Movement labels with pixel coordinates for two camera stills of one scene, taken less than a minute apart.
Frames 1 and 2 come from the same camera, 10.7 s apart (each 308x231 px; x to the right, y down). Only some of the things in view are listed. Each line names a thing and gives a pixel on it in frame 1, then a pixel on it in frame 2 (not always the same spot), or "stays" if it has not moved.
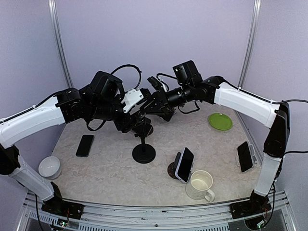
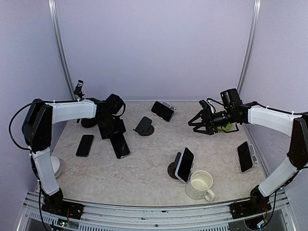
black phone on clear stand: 245,159 stays
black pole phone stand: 143,153 → 78,90
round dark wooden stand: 172,168 stays
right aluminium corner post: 256,9 stays
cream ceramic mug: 198,186 stays
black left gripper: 128,123 → 121,128
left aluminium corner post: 56,25 stays
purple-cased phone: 185,165 stays
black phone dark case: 143,129 → 120,146
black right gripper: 162,104 → 208,120
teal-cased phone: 85,145 stays
